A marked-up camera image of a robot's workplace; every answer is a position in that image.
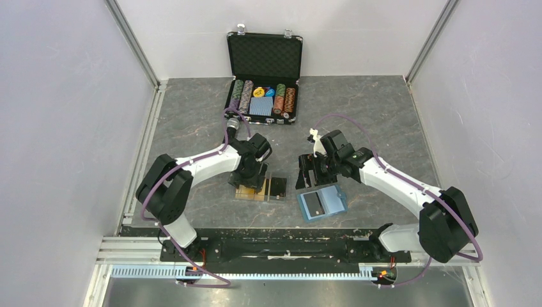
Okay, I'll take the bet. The white slotted cable duct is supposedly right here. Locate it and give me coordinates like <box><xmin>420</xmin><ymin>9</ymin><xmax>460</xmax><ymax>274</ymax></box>
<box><xmin>111</xmin><ymin>264</ymin><xmax>393</xmax><ymax>281</ymax></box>

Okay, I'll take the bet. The pink grey chip stack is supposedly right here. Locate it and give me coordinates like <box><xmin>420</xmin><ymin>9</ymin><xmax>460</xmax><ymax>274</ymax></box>
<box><xmin>238</xmin><ymin>80</ymin><xmax>254</xmax><ymax>114</ymax></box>

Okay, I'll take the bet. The purple cable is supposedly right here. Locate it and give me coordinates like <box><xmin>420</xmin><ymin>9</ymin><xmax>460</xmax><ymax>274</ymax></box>
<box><xmin>313</xmin><ymin>114</ymin><xmax>484</xmax><ymax>289</ymax></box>
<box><xmin>139</xmin><ymin>107</ymin><xmax>252</xmax><ymax>289</ymax></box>

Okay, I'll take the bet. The green orange chip stack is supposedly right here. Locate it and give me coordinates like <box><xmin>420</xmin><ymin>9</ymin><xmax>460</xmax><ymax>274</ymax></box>
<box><xmin>273</xmin><ymin>84</ymin><xmax>286</xmax><ymax>114</ymax></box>

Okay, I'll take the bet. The black VIP credit card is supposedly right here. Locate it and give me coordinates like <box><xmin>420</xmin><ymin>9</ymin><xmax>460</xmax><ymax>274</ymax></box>
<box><xmin>303</xmin><ymin>192</ymin><xmax>325</xmax><ymax>217</ymax></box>

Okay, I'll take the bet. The brown orange chip stack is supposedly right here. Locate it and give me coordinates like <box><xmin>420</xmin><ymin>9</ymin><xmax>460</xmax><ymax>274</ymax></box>
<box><xmin>283</xmin><ymin>88</ymin><xmax>296</xmax><ymax>113</ymax></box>

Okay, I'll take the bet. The clear box with gold cards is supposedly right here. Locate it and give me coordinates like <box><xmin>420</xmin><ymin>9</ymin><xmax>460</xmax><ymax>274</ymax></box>
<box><xmin>234</xmin><ymin>177</ymin><xmax>288</xmax><ymax>202</ymax></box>

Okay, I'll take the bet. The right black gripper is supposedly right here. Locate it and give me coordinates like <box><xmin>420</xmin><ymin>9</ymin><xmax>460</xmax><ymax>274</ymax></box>
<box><xmin>295</xmin><ymin>152</ymin><xmax>340</xmax><ymax>189</ymax></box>

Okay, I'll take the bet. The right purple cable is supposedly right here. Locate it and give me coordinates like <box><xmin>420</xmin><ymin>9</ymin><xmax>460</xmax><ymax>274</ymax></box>
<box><xmin>313</xmin><ymin>114</ymin><xmax>484</xmax><ymax>289</ymax></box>

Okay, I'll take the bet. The blue round chip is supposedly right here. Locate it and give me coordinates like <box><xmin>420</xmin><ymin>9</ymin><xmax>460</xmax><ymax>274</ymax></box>
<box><xmin>265</xmin><ymin>88</ymin><xmax>275</xmax><ymax>97</ymax></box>

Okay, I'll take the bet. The green purple chip stack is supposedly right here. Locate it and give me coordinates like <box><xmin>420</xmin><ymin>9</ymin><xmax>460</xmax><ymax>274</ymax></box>
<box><xmin>228</xmin><ymin>80</ymin><xmax>244</xmax><ymax>113</ymax></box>

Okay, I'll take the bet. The blue playing card deck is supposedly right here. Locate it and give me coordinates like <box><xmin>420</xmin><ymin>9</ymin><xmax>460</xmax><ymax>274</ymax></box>
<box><xmin>249</xmin><ymin>97</ymin><xmax>274</xmax><ymax>116</ymax></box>

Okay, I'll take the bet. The light blue card holder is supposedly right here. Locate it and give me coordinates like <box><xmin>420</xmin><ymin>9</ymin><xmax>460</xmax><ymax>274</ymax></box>
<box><xmin>297</xmin><ymin>185</ymin><xmax>348</xmax><ymax>223</ymax></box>

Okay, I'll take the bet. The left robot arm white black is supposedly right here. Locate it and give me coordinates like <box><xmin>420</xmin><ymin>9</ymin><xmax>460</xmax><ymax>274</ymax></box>
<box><xmin>135</xmin><ymin>134</ymin><xmax>272</xmax><ymax>261</ymax></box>

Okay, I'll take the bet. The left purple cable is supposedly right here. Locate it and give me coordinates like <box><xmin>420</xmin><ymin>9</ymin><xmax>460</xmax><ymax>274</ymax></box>
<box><xmin>139</xmin><ymin>107</ymin><xmax>252</xmax><ymax>289</ymax></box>

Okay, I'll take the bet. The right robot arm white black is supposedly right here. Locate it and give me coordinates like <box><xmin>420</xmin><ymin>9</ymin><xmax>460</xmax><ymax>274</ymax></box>
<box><xmin>295</xmin><ymin>129</ymin><xmax>483</xmax><ymax>263</ymax></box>

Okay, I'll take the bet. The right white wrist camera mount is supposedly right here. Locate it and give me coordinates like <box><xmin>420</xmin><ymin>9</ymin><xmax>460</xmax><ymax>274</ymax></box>
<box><xmin>308</xmin><ymin>128</ymin><xmax>327</xmax><ymax>157</ymax></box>

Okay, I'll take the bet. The black microphone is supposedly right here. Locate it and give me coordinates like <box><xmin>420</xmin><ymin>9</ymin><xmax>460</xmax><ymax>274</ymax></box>
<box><xmin>226</xmin><ymin>118</ymin><xmax>240</xmax><ymax>136</ymax></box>

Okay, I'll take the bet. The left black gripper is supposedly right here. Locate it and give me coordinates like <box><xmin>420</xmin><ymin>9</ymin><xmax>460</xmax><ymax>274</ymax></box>
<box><xmin>228</xmin><ymin>161</ymin><xmax>268</xmax><ymax>194</ymax></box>

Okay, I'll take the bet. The black poker chip case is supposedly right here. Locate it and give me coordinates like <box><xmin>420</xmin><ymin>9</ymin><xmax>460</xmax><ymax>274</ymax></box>
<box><xmin>224</xmin><ymin>24</ymin><xmax>304</xmax><ymax>125</ymax></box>

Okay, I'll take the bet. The yellow dealer chip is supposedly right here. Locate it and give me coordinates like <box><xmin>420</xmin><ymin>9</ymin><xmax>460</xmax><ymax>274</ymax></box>
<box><xmin>253</xmin><ymin>87</ymin><xmax>266</xmax><ymax>97</ymax></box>

